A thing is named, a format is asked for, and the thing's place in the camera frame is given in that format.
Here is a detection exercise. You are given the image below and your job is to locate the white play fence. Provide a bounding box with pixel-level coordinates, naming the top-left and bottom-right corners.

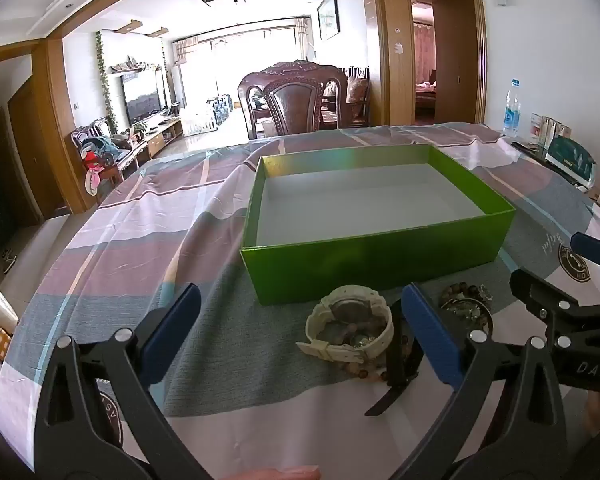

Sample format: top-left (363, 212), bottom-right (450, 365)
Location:
top-left (182, 96), bottom-right (232, 136)

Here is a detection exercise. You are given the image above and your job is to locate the standing air conditioner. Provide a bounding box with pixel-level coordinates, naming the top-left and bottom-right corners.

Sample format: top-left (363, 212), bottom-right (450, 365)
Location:
top-left (171, 62), bottom-right (187, 109)

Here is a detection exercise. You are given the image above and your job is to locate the framed wall painting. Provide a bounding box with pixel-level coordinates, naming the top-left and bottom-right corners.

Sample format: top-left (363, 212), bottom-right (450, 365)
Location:
top-left (316, 0), bottom-right (341, 41)

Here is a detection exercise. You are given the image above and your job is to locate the white carton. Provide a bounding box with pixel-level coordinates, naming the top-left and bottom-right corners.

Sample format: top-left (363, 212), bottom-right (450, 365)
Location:
top-left (530, 114), bottom-right (573, 153)

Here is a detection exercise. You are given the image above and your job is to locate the clear water bottle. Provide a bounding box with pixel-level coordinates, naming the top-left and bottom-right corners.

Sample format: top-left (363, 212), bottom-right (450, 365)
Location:
top-left (502, 78), bottom-right (522, 138)

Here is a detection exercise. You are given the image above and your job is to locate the black wrist watch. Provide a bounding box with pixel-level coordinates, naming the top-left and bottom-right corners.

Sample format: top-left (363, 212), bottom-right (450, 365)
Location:
top-left (365, 299), bottom-right (426, 417)

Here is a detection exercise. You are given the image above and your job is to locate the white wrist watch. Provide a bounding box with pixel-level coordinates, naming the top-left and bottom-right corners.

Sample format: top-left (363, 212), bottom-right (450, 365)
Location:
top-left (296, 285), bottom-right (396, 363)

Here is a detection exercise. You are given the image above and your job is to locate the green ivy garland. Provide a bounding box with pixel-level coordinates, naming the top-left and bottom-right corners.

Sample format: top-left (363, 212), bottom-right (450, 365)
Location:
top-left (95, 30), bottom-right (119, 133)

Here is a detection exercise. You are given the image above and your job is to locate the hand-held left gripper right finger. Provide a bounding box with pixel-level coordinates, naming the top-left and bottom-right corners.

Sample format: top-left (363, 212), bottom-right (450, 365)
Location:
top-left (392, 282), bottom-right (568, 480)

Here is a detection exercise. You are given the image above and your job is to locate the person's left hand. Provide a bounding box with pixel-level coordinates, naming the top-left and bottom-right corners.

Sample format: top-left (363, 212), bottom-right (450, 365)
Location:
top-left (220, 465), bottom-right (322, 480)

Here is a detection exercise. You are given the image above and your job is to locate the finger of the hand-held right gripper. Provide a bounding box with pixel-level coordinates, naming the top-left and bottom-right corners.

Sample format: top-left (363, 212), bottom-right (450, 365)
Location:
top-left (510, 267), bottom-right (581, 341)
top-left (570, 232), bottom-right (600, 273)

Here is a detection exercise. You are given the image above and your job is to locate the striped tablecloth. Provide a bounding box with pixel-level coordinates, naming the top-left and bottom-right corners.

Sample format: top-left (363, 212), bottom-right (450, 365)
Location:
top-left (0, 122), bottom-right (600, 480)

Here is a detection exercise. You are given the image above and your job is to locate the brown bead bracelet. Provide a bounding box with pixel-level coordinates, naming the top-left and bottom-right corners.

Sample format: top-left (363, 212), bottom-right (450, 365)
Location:
top-left (439, 282), bottom-right (495, 308)

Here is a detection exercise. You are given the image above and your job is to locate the flat screen television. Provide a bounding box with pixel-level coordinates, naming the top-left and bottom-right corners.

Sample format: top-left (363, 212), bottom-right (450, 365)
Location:
top-left (121, 69), bottom-right (164, 121)

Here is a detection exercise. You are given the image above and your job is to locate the wooden chair with clothes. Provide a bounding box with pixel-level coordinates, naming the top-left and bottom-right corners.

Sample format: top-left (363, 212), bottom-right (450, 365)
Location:
top-left (71, 117), bottom-right (148, 196)

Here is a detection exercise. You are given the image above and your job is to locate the wooden armchair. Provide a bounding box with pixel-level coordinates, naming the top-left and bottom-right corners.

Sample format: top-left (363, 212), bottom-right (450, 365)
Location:
top-left (322, 65), bottom-right (372, 130)

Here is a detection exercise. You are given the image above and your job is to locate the pile of clothes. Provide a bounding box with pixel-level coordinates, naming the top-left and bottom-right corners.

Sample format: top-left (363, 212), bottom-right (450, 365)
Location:
top-left (80, 135), bottom-right (127, 196)

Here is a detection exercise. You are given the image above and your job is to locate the dark bangle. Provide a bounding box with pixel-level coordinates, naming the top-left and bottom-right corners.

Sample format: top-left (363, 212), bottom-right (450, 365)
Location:
top-left (442, 300), bottom-right (494, 343)

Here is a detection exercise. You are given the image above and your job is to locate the carved wooden dining chair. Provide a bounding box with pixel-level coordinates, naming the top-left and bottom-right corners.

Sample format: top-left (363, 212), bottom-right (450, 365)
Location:
top-left (237, 61), bottom-right (351, 141)

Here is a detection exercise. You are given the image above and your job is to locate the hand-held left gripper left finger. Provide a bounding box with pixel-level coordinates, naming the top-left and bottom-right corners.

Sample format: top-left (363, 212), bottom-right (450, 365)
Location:
top-left (34, 282), bottom-right (216, 480)

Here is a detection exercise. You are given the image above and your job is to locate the wooden television cabinet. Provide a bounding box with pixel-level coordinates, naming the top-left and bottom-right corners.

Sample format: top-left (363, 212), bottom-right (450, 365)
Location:
top-left (130, 115), bottom-right (185, 158)

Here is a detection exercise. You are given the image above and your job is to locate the green tissue box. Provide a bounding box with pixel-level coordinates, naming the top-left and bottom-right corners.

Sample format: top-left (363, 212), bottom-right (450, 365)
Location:
top-left (545, 135), bottom-right (598, 192)

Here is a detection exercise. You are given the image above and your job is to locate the green cardboard box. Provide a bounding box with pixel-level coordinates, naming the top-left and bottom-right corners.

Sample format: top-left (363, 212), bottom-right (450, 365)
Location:
top-left (240, 144), bottom-right (517, 306)

